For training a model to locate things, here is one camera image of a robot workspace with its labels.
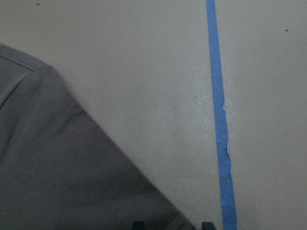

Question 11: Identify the dark brown t-shirt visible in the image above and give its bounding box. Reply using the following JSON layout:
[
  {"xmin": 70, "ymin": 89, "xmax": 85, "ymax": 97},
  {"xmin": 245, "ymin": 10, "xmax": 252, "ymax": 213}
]
[{"xmin": 0, "ymin": 45, "xmax": 194, "ymax": 230}]

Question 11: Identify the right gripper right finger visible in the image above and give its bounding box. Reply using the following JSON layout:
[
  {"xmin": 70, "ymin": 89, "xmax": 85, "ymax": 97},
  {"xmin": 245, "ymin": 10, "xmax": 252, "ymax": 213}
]
[{"xmin": 201, "ymin": 222, "xmax": 214, "ymax": 230}]

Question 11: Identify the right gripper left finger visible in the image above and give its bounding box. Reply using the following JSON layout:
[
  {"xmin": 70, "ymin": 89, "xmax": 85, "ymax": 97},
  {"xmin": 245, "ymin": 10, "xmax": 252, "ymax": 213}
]
[{"xmin": 132, "ymin": 221, "xmax": 145, "ymax": 230}]

